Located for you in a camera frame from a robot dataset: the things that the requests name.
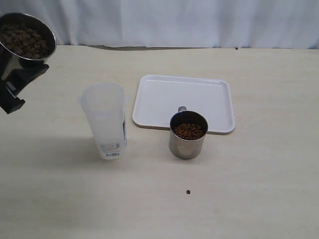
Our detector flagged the steel cup with kibble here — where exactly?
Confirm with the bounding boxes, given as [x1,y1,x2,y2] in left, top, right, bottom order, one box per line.
[169,106,208,160]

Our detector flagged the white plastic tray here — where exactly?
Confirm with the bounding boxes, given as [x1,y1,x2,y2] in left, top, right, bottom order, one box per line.
[132,75,236,134]

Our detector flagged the clear plastic tall container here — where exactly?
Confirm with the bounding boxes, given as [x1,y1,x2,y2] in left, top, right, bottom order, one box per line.
[79,83,127,160]

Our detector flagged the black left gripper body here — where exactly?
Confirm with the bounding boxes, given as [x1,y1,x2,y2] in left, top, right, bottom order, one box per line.
[0,80,25,114]

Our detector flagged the white curtain backdrop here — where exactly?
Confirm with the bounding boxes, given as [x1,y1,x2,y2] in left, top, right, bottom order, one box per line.
[0,0,319,49]

